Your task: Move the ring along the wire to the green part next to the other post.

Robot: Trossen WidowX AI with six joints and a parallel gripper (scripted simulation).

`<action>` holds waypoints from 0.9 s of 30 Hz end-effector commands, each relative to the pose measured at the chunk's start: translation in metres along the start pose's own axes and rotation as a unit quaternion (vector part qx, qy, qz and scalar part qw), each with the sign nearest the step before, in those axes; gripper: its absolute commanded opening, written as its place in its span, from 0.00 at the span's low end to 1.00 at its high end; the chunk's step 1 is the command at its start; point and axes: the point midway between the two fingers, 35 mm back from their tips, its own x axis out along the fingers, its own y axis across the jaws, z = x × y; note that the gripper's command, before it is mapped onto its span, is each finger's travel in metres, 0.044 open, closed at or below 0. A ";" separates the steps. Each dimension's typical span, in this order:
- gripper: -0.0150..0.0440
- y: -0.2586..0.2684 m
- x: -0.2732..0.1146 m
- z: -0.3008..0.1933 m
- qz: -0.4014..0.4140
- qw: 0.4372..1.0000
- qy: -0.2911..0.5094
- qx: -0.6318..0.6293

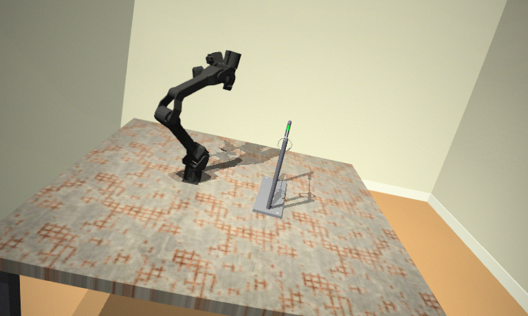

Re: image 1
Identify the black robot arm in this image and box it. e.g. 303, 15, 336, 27
154, 50, 241, 185

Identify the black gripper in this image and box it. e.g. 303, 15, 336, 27
192, 66, 204, 78

